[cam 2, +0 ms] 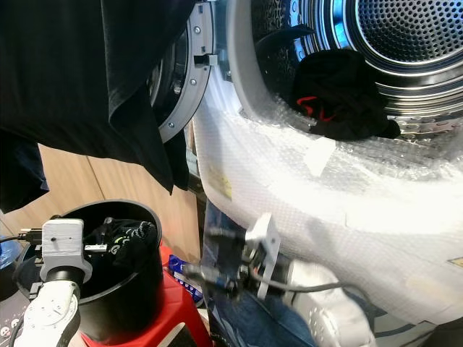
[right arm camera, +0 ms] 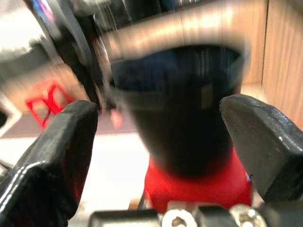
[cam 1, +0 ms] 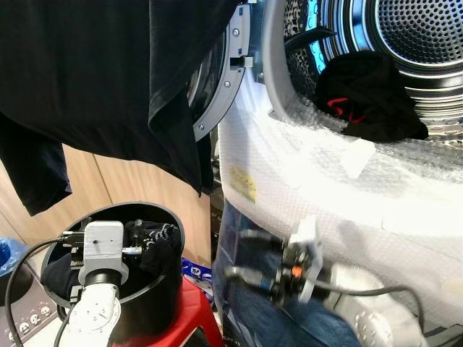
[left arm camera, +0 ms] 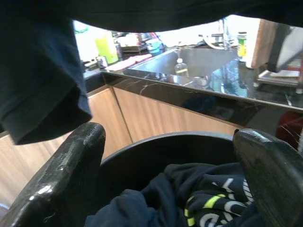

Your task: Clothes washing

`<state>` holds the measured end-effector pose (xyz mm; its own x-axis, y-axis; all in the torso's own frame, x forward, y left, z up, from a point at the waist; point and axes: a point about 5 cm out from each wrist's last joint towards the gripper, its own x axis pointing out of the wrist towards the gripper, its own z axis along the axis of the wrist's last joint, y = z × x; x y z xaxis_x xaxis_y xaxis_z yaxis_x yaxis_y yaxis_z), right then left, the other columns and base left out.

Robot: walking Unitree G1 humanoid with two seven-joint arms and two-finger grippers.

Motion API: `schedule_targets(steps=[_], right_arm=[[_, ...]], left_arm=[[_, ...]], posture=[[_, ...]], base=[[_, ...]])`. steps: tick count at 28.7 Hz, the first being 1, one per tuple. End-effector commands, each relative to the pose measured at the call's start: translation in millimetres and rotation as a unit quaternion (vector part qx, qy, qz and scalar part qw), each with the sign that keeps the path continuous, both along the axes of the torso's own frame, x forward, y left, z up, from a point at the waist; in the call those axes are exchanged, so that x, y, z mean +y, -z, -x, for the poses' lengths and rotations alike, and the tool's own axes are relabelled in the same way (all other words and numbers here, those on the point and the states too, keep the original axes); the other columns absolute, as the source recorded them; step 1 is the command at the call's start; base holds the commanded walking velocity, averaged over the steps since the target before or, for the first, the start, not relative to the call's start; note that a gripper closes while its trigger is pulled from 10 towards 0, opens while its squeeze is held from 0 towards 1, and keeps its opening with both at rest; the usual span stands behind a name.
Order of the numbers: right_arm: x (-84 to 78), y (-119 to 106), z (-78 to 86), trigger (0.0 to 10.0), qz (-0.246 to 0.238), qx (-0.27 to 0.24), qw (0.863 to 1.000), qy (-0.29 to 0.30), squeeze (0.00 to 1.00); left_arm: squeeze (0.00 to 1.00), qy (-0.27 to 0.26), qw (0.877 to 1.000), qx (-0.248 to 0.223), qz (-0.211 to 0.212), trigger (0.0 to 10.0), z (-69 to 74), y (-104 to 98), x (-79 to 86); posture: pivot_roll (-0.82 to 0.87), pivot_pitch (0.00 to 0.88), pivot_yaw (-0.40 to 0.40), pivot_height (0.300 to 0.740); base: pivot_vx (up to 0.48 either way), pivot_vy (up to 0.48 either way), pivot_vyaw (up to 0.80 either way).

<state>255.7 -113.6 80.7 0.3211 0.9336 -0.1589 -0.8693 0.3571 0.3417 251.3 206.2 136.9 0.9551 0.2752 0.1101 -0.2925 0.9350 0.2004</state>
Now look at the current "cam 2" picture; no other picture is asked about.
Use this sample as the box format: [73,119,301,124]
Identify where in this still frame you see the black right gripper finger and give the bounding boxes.
[182,263,242,292]
[205,227,251,249]

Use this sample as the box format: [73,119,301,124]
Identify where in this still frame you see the blue denim jeans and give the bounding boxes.
[198,199,334,347]

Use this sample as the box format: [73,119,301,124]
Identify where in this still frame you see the white bubble-wrapped washing machine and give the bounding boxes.
[188,0,463,347]

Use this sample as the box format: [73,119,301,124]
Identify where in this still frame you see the blue and white package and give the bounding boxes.
[166,253,205,299]

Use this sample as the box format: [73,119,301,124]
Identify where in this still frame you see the black garment with pale dots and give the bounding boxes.
[106,219,158,268]

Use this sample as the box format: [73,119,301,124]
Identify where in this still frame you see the red plastic stool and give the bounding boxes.
[80,246,215,347]

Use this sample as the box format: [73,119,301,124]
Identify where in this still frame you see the light wooden cabinet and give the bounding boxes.
[0,143,203,262]

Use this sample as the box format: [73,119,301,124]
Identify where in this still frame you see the yellow washer label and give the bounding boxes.
[206,164,233,201]

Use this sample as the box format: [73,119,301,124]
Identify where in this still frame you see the black clothing pile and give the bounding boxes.
[16,249,48,299]

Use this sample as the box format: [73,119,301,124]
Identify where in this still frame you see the black round laundry bucket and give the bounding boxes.
[13,199,164,345]

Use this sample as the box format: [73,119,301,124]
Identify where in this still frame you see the blue plastic bag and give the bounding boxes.
[0,240,23,277]

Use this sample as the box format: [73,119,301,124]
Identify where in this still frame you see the grey patterned mat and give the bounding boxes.
[0,289,37,347]

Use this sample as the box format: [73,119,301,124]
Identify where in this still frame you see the white tape strip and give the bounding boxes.
[303,137,338,179]

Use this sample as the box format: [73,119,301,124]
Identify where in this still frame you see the grey round washer door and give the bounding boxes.
[156,0,219,143]

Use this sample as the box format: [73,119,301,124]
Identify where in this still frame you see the grey washer door gasket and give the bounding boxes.
[226,0,299,132]

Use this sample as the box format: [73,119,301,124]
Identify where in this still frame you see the large black hanging garment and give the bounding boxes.
[0,0,199,215]

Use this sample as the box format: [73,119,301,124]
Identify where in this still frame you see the black garment with red print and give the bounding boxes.
[293,48,403,141]

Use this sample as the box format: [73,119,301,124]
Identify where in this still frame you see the perforated steel washer drum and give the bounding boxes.
[260,0,463,140]

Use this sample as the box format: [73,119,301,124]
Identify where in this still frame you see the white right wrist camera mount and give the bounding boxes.
[245,212,284,301]

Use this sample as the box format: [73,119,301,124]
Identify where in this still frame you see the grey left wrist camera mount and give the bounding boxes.
[41,218,86,263]

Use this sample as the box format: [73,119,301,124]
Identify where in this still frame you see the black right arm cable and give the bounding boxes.
[273,278,371,306]

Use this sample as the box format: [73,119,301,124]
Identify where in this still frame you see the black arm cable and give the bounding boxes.
[273,278,371,306]
[0,226,44,244]

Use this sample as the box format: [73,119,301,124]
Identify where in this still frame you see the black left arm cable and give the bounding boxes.
[0,226,44,244]

